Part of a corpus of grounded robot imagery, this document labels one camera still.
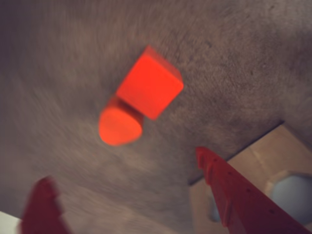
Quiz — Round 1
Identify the wooden shape sorter box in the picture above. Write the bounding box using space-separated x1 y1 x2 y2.
189 123 312 234

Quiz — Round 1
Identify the red wooden cube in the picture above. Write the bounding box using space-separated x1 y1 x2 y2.
116 45 184 120

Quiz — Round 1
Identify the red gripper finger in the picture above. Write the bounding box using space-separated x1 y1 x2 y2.
195 146 312 234
18 175 74 234

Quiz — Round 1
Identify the orange rounded wooden block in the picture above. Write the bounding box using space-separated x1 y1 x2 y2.
98 95 144 147

